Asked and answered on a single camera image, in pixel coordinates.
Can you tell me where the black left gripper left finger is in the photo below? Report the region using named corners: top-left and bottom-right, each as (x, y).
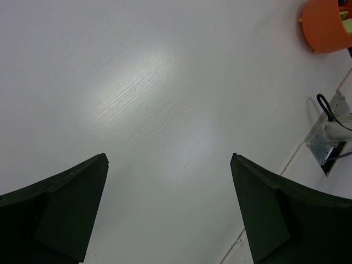
top-left (1, 153), bottom-right (109, 263)

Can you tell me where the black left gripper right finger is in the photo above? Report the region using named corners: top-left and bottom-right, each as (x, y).
top-left (230, 153), bottom-right (351, 263)

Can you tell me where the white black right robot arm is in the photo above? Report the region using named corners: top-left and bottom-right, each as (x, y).
top-left (322, 115), bottom-right (351, 142)

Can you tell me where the orange divided round container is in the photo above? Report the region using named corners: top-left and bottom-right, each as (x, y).
top-left (298, 0), bottom-right (351, 53)

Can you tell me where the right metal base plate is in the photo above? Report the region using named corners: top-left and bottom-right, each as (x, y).
top-left (305, 91), bottom-right (351, 166)

